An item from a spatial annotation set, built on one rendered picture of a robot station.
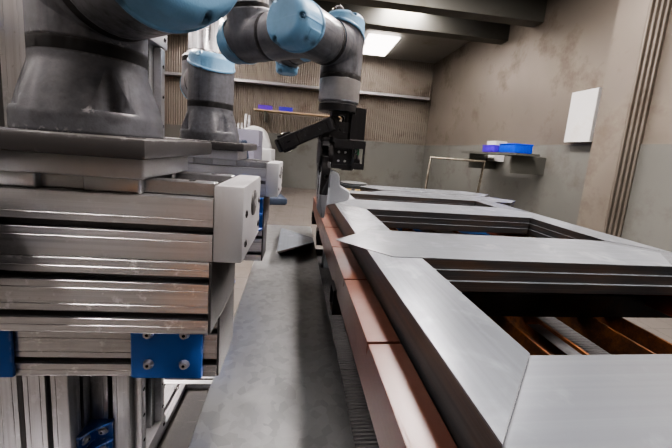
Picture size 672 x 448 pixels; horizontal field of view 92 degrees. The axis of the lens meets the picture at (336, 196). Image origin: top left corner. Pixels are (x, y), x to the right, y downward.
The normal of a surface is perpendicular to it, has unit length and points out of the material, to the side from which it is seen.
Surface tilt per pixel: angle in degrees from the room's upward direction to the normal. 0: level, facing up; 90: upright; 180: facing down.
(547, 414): 0
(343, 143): 90
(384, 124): 90
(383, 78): 90
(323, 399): 0
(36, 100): 72
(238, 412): 0
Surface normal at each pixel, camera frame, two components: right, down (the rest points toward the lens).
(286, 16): -0.54, 0.07
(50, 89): 0.15, -0.15
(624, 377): 0.08, -0.99
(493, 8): 0.09, 0.15
